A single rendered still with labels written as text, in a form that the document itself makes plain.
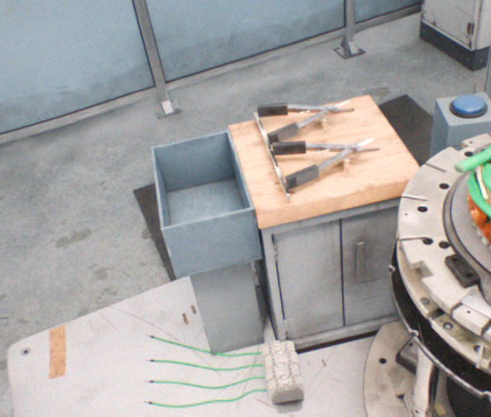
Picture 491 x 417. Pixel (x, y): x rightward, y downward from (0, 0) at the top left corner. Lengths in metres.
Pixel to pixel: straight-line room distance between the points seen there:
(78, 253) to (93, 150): 0.67
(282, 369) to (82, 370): 0.31
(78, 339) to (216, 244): 0.36
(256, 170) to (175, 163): 0.14
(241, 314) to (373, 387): 0.20
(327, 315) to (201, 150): 0.29
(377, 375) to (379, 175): 0.28
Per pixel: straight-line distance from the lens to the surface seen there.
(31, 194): 2.70
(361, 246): 0.76
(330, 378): 0.87
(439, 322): 0.58
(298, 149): 0.72
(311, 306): 0.83
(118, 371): 0.94
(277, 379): 0.83
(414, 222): 0.61
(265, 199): 0.69
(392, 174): 0.72
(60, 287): 2.23
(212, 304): 0.82
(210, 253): 0.72
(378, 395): 0.83
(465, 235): 0.60
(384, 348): 0.87
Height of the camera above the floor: 1.52
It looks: 41 degrees down
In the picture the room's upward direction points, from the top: 9 degrees counter-clockwise
